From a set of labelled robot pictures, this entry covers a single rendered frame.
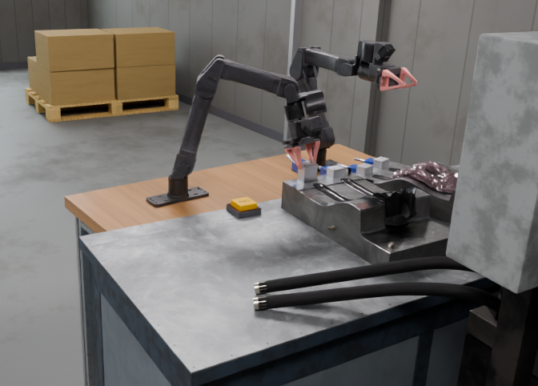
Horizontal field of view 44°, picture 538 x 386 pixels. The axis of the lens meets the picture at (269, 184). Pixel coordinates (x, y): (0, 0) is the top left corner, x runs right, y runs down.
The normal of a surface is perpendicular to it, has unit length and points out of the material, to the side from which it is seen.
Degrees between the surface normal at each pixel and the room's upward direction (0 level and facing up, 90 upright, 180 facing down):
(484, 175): 90
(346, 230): 90
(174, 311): 0
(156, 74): 90
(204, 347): 0
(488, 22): 90
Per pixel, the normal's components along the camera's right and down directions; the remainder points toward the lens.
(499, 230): -0.84, 0.14
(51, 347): 0.05, -0.94
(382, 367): 0.54, 0.32
